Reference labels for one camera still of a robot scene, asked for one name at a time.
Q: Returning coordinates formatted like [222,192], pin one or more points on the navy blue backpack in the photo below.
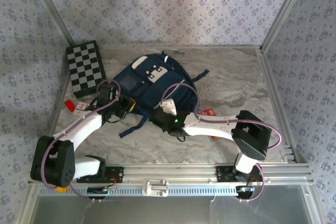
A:
[157,87]

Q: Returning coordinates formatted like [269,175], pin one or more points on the red rectangular box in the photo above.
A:
[208,112]

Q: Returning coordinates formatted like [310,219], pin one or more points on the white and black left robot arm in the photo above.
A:
[84,129]

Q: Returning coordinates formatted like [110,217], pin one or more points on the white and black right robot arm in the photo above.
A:
[210,129]

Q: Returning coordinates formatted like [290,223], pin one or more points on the playing card box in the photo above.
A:
[80,108]

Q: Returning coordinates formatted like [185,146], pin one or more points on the black grey chessboard box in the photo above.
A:
[84,66]

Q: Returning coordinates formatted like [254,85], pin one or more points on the small red block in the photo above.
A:
[69,105]

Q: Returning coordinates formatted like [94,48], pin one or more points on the white plastic latch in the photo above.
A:
[155,187]

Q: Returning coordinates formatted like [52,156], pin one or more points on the grey metal panel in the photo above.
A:
[168,211]

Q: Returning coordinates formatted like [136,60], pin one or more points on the left circuit board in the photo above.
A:
[97,190]

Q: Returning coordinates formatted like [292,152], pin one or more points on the circuit board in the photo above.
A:
[244,189]
[97,190]

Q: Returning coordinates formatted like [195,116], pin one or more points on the right circuit board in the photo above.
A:
[244,189]

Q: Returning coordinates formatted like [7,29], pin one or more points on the orange block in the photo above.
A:
[63,189]

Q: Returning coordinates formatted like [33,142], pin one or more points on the aluminium left side rail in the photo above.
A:
[61,93]

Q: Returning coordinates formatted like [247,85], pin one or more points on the aluminium rail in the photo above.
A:
[223,47]
[269,77]
[170,172]
[61,93]

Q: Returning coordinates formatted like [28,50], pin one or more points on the aluminium front rail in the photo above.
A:
[170,172]

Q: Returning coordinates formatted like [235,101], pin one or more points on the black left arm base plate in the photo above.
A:
[118,174]

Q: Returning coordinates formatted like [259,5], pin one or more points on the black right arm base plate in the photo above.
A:
[223,173]

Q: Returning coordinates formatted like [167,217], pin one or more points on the aluminium back rail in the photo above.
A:
[223,47]

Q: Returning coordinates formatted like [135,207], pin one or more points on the aluminium left corner post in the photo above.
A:
[52,11]

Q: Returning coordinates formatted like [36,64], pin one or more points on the aluminium corner post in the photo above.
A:
[52,11]
[283,11]

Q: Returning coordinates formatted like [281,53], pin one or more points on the aluminium right side rail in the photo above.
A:
[269,77]

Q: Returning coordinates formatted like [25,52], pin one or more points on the aluminium right corner post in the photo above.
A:
[283,11]

